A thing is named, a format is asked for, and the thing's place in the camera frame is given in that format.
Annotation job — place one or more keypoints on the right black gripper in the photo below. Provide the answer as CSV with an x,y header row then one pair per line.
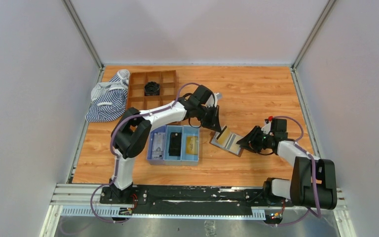
x,y
257,139

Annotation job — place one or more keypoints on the black card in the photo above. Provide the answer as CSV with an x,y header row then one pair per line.
x,y
175,143

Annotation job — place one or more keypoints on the gold card from holder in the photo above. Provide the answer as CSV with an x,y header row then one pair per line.
x,y
223,137

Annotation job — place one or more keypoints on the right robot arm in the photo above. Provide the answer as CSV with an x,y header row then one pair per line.
x,y
313,181

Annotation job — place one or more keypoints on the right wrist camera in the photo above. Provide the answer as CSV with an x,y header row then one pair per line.
x,y
276,127

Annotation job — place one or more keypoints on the black rolled belt top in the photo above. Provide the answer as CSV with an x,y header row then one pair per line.
x,y
152,88

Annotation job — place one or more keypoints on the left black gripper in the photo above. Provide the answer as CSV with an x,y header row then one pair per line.
x,y
209,114

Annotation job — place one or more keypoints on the brown leather card holder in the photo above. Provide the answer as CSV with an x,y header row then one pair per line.
x,y
231,146

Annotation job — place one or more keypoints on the striped blue white cloth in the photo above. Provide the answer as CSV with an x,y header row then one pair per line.
x,y
109,99

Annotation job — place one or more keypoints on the brown wooden grid tray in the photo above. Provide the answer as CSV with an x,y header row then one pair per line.
x,y
168,81

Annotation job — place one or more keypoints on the gold VIP card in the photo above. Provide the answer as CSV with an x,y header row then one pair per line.
x,y
192,145

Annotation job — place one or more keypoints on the grey card in box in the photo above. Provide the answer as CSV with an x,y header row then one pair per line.
x,y
158,145

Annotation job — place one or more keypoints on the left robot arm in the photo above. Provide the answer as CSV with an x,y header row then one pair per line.
x,y
131,133

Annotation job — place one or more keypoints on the blue three-compartment box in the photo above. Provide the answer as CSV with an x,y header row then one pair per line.
x,y
183,159

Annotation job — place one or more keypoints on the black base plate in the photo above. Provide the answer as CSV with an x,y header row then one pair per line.
x,y
193,200

